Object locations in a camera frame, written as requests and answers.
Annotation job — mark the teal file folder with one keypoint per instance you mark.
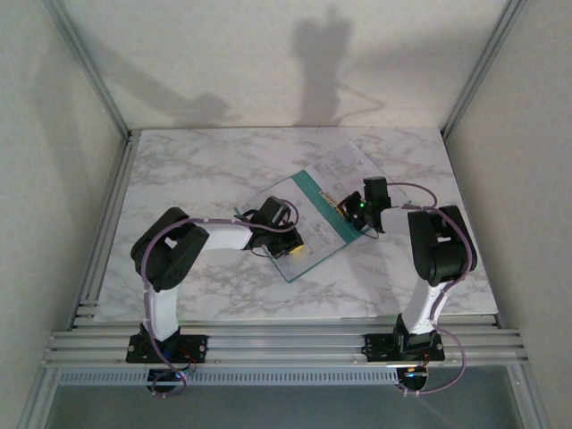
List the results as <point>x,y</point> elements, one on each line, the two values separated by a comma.
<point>322,210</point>

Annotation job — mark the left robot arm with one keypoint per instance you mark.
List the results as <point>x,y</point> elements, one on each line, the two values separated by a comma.
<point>174,254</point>

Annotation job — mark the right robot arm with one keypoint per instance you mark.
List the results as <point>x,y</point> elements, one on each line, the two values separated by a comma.
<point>442,250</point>

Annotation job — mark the aluminium mounting rails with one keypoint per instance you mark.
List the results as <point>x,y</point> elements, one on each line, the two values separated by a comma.
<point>290,344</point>

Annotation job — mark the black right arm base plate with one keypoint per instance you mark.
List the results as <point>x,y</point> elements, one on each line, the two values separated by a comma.
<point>377,346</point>

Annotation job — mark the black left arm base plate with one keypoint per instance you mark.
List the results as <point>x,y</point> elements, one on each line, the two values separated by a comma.
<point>196,346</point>

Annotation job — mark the aluminium side rail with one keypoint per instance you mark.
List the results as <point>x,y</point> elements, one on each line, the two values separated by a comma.
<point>105,232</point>

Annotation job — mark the aluminium frame post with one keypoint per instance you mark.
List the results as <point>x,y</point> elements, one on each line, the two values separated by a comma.
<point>485,67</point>
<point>91,71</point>

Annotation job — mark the aluminium frame leg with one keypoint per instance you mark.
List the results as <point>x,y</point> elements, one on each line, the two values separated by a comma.
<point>38,400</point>
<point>532,402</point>

